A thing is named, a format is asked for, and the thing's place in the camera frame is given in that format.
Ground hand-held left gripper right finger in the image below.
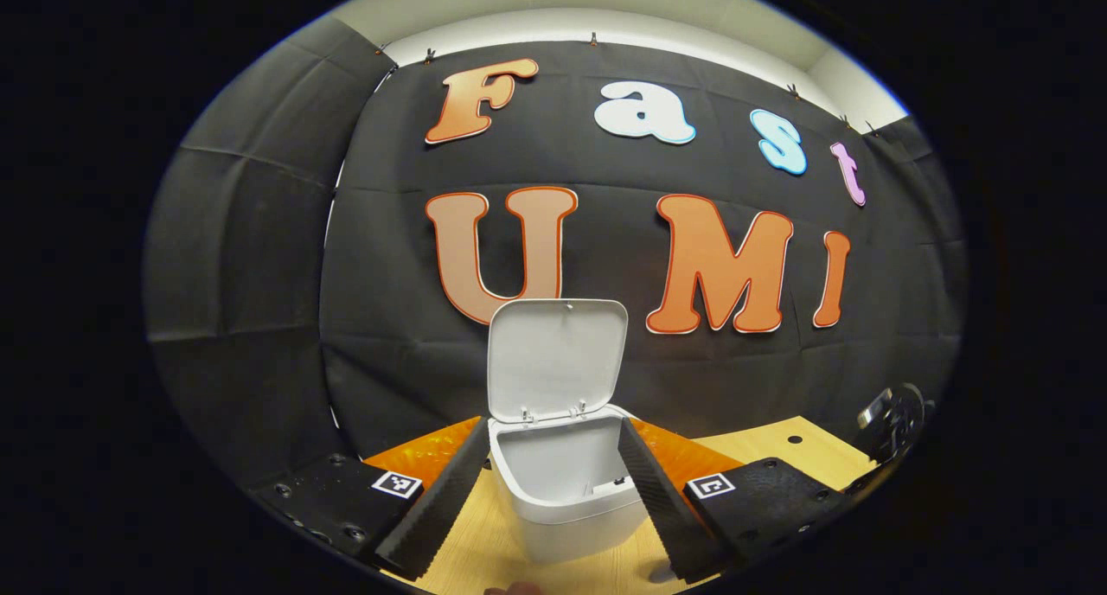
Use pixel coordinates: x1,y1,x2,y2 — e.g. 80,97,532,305
617,418,853,584

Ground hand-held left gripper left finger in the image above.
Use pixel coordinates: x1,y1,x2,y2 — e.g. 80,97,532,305
251,416,492,581

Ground white desktop garbage bin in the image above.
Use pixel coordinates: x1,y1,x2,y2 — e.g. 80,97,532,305
487,298,656,565

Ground wooden desktop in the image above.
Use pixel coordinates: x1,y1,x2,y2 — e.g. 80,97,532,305
363,415,876,595

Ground black backdrop cloth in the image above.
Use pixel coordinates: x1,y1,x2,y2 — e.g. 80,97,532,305
143,16,968,492

